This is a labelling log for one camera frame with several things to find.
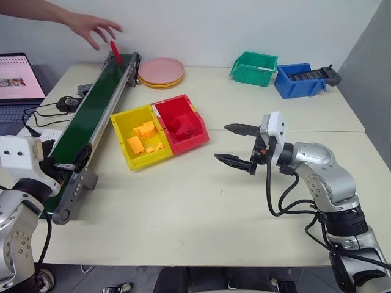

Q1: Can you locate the orange curved building block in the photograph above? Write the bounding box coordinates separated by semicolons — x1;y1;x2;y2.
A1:
133;120;158;140

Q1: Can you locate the orange rectangular building block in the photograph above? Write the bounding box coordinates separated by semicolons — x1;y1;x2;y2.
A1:
126;136;147;157

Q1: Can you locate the yellow round plate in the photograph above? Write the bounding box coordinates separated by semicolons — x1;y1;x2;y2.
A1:
137;74;186;90

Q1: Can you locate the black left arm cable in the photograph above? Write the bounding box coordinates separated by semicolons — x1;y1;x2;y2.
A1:
32;210;53;293

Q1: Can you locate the blue plastic bin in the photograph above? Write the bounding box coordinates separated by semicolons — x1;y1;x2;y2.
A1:
273;63;327;100

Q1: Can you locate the open laptop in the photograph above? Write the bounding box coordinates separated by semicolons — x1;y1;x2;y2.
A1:
0;52;47;137

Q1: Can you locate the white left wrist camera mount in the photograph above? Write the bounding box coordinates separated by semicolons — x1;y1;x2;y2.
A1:
0;135;61;197

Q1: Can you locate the red long block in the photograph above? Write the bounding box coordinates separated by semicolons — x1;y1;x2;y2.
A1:
109;39;124;66

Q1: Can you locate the large red building block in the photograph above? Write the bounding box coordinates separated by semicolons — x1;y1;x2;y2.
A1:
176;114;194;132

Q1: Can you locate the black power adapter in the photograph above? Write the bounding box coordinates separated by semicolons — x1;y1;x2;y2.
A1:
55;96;81;114

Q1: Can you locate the green conveyor belt with frame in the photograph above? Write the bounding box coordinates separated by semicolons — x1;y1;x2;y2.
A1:
39;51;143;225

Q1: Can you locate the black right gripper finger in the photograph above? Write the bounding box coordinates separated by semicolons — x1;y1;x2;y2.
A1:
224;123;261;137
213;153;257;176

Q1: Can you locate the black and white shoe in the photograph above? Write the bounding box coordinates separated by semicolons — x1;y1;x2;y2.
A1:
35;267;56;293

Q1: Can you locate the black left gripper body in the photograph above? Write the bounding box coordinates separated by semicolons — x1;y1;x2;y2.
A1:
38;139;59;184

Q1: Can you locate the yellow plastic bin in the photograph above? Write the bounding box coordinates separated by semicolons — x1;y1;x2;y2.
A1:
109;105;175;172

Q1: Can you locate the white power strip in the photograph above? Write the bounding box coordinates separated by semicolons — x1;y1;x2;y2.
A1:
17;127;64;143

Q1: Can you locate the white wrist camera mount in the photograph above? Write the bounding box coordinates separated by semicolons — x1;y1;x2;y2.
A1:
0;135;61;197
258;110;287;167

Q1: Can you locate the thin black power cable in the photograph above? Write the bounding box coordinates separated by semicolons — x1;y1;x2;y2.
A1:
22;103;71;137

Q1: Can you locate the person's bare hand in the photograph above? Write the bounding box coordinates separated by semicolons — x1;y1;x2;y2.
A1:
60;10;125;51

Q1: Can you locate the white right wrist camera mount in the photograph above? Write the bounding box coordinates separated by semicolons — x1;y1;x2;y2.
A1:
258;110;287;167

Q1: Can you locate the green plastic bin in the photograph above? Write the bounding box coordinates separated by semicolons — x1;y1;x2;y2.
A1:
229;51;279;88

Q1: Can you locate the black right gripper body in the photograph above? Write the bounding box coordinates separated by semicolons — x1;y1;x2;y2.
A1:
250;133;273;168

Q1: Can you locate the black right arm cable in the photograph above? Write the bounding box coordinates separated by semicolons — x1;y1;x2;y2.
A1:
265;163;320;218

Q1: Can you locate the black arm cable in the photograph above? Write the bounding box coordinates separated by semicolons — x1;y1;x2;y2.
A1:
265;163;320;218
32;210;53;293

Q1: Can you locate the pink round plate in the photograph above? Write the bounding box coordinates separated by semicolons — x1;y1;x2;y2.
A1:
137;57;186;86

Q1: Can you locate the red plastic bin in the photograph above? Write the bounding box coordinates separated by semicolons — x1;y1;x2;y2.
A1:
150;93;211;158

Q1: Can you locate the black remote controller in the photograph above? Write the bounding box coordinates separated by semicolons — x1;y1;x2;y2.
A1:
288;65;343;87

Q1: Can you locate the small black device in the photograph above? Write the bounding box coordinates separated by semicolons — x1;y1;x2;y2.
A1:
101;281;133;293

